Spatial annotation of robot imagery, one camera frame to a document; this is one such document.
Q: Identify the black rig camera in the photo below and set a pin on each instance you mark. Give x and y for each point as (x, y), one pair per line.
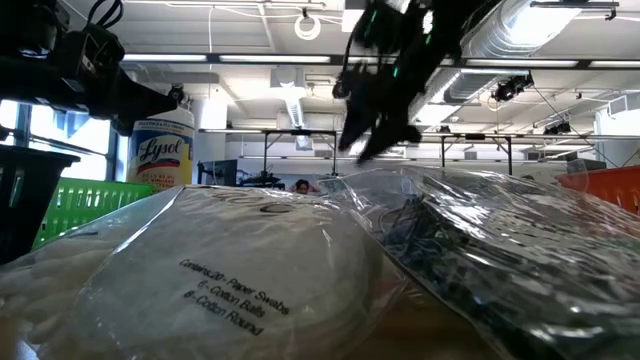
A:
(512, 87)

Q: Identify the black rig frame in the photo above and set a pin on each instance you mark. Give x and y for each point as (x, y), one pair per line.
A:
(475, 136)
(300, 132)

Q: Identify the bagged white vanity pack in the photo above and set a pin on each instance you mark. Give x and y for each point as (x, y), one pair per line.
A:
(225, 275)

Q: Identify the green plastic basket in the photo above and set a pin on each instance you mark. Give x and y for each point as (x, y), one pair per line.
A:
(90, 205)

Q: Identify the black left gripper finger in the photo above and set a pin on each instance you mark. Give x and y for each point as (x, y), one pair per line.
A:
(127, 126)
(140, 100)

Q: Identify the person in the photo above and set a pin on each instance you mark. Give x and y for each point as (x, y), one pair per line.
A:
(302, 186)

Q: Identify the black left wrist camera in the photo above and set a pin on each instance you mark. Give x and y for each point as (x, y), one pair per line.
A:
(102, 47)

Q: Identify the window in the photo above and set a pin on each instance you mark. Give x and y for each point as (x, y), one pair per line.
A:
(75, 145)

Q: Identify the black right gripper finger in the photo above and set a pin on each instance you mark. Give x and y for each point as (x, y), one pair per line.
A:
(357, 125)
(392, 136)

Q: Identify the orange plastic basket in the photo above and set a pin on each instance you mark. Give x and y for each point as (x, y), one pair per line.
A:
(610, 187)

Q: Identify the dark computer monitor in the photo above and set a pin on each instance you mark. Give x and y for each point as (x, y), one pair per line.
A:
(220, 172)
(587, 165)

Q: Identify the Lysol wipes canister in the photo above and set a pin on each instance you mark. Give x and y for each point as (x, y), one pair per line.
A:
(160, 150)

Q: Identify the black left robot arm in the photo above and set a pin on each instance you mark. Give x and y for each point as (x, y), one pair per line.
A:
(25, 75)

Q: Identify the black plastic basket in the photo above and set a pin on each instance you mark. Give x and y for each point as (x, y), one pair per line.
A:
(25, 200)

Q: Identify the silver ventilation duct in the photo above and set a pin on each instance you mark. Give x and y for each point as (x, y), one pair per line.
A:
(500, 35)

